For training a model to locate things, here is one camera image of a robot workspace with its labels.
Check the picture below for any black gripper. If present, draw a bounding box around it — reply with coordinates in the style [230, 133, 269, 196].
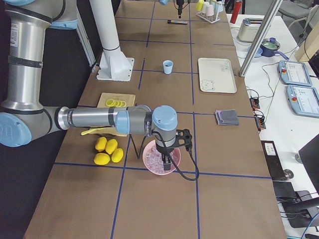
[155, 129, 192, 171]
[174, 0, 191, 18]

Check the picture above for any steel muddler with black cap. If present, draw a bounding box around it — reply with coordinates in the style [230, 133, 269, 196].
[167, 19, 188, 25]

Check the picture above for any pink bowl of ice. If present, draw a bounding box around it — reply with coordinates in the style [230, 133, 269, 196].
[143, 140, 176, 175]

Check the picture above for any yellow cup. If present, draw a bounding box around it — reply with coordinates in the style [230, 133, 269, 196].
[196, 0, 205, 12]

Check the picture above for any pink cup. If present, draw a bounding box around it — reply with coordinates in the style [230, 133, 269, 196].
[205, 4, 214, 16]

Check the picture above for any white cup rack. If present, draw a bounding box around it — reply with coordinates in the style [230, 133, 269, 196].
[195, 0, 224, 23]

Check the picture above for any light blue plastic cup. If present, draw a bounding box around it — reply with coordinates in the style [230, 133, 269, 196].
[162, 60, 173, 75]

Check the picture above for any yellow lemon middle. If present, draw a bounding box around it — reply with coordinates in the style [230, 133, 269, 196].
[111, 148, 124, 163]

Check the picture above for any yellow lemon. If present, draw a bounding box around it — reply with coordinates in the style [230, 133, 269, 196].
[105, 139, 118, 154]
[94, 152, 111, 165]
[95, 137, 107, 152]
[111, 148, 124, 163]

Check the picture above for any yellow lemon top right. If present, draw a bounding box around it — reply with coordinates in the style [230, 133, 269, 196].
[105, 139, 118, 154]

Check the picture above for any red cylinder bottle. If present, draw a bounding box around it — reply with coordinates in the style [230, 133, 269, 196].
[230, 0, 243, 24]

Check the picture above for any yellow lemon bottom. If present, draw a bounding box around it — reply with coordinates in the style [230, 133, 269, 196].
[94, 152, 111, 165]

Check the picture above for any yellow lemon top left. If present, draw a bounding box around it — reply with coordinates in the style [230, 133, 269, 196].
[95, 137, 107, 152]

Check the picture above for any cream toaster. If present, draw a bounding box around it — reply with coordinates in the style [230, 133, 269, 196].
[238, 18, 263, 43]

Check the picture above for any grey folded cloth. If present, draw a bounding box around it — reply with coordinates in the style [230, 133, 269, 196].
[215, 109, 239, 126]

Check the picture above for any cream bear serving tray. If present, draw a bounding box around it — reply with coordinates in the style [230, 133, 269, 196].
[198, 58, 237, 94]

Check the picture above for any yellow plastic knife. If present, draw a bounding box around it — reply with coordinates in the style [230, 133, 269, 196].
[81, 127, 104, 136]

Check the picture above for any lemon slices row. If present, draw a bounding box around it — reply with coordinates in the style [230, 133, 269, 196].
[105, 99, 127, 107]

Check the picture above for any wooden cutting board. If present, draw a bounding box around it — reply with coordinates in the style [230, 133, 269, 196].
[89, 93, 136, 136]

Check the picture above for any blue bowl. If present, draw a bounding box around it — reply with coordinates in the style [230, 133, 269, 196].
[254, 47, 263, 58]

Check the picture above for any blue saucepan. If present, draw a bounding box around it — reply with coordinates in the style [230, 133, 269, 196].
[260, 37, 289, 60]

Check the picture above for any far teach pendant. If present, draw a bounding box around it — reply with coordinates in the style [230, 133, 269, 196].
[278, 60, 312, 87]

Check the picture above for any teach pendant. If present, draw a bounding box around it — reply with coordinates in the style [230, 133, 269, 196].
[287, 85, 319, 118]
[278, 60, 312, 87]

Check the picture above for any near teach pendant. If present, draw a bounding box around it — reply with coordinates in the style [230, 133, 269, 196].
[287, 85, 319, 118]

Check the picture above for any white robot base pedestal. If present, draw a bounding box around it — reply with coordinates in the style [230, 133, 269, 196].
[90, 0, 135, 82]

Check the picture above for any aluminium frame post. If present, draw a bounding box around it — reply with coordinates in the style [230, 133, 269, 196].
[239, 0, 283, 77]

